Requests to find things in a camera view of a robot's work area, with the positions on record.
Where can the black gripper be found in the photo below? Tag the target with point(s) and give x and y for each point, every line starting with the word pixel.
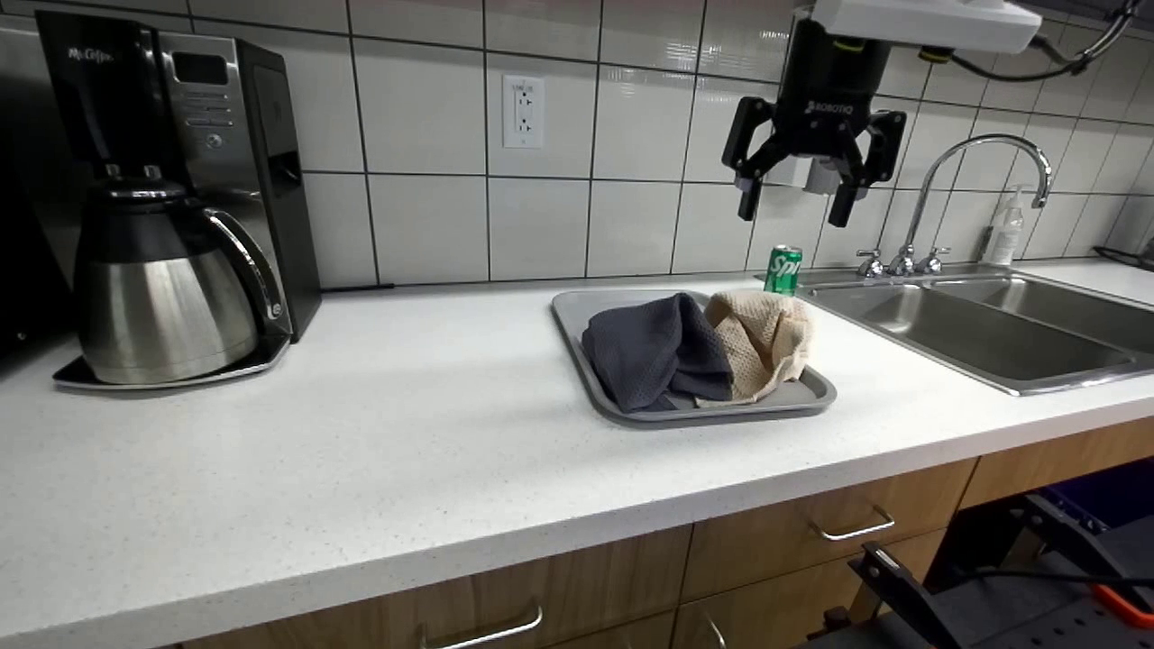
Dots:
pixel 824 109

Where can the beige waffle towel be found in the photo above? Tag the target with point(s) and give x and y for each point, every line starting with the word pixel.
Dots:
pixel 765 340

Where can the dark blue waffle towel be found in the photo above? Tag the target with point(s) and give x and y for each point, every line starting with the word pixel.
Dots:
pixel 658 352

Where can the grey plastic tray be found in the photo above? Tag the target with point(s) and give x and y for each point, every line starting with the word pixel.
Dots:
pixel 572 316

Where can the green soap bottle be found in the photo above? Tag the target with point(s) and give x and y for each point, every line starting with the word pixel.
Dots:
pixel 783 269

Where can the chrome sink faucet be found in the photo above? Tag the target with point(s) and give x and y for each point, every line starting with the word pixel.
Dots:
pixel 905 260

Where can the stainless steel sink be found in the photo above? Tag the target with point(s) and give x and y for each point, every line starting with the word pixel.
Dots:
pixel 1009 330

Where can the wooden lower cabinet drawers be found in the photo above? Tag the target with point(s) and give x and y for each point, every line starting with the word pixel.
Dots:
pixel 759 578

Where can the black coffee maker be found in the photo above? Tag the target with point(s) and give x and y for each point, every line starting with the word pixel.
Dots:
pixel 208 114

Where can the steel coffee carafe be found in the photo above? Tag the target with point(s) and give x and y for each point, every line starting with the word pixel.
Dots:
pixel 172 286

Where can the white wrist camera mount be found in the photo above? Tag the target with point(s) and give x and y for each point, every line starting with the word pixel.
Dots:
pixel 993 26

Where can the white wall outlet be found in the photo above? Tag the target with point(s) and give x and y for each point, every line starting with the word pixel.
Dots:
pixel 526 114

